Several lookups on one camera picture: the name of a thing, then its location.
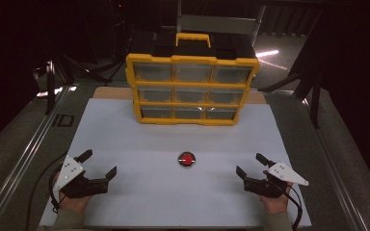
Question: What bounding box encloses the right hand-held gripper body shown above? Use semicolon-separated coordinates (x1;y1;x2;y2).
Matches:
243;161;310;199

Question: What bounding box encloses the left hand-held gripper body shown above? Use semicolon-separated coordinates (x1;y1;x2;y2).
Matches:
53;155;110;199

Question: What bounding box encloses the round red and black case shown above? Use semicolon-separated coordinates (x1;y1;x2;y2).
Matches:
177;151;197;168

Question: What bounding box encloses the person's left hand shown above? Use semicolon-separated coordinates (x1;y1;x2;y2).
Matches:
53;170;93;215

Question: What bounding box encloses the person's right hand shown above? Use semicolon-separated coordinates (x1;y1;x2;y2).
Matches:
259;183;294;216

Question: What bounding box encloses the white board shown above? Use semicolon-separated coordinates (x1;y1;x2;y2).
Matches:
39;97;313;229

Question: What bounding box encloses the black metal stand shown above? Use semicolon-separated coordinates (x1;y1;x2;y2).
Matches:
257;62;323;129
31;54;110;116

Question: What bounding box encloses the yellow drawer organizer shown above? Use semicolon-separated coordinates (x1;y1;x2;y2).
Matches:
124;32;260;126

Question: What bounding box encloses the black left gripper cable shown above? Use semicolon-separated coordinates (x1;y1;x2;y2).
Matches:
25;151;69;231

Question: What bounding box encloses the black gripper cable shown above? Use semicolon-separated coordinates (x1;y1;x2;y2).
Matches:
280;183;304;231
25;151;69;231

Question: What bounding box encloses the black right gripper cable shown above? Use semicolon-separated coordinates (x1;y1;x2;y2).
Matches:
280;183;304;231

